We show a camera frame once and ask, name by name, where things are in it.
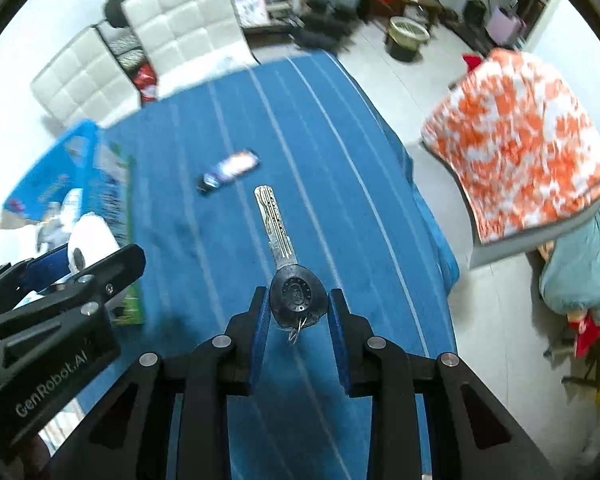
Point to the purple suitcase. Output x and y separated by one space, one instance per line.
505 25

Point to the grey chair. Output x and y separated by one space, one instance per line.
505 250

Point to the white padded chair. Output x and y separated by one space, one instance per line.
80 75
180 20

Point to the small printed lighter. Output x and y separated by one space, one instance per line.
230 167

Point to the pink shopping bag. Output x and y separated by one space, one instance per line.
250 5

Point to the orange floral blanket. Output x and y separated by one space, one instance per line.
520 145

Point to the black barbell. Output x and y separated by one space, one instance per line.
115 10

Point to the blue striped tablecloth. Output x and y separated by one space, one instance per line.
330 185

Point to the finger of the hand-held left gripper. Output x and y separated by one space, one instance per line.
115 267
50 267

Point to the red cloth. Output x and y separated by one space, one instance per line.
472 62

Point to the black trash bin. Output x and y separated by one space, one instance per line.
405 47

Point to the blue cardboard box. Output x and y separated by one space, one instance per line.
45 175

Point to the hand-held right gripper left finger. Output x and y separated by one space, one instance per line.
260 330

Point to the black round appliance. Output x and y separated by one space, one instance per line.
475 12

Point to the silver key with black head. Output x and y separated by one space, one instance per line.
295 292

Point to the red plastic bag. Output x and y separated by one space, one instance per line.
145 82

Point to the teal clothing pile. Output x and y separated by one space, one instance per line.
580 270

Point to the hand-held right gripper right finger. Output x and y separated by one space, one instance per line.
340 340

